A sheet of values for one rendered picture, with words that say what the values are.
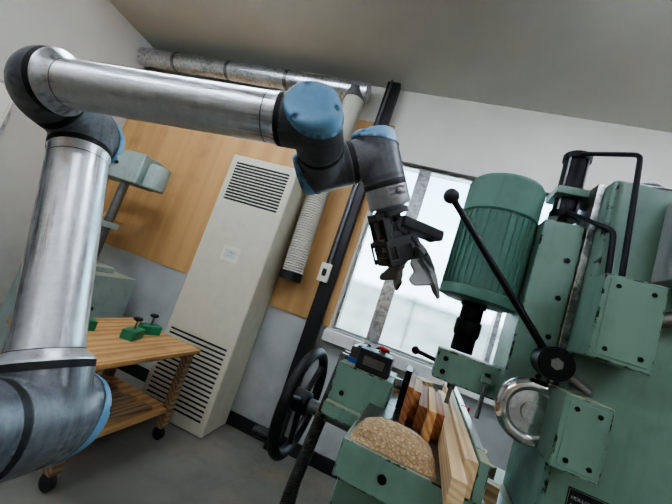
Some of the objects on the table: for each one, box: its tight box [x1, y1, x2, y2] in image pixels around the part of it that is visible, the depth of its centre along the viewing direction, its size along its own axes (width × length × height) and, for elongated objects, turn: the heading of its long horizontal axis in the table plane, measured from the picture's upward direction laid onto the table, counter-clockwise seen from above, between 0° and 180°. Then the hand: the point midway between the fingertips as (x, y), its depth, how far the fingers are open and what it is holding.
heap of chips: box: [349, 417, 436, 481], centre depth 53 cm, size 9×14×4 cm, turn 143°
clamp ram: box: [389, 365, 414, 410], centre depth 78 cm, size 9×8×9 cm
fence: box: [452, 386, 491, 504], centre depth 73 cm, size 60×2×6 cm, turn 53°
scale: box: [454, 387, 485, 452], centre depth 73 cm, size 50×1×1 cm, turn 53°
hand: (418, 294), depth 71 cm, fingers open, 14 cm apart
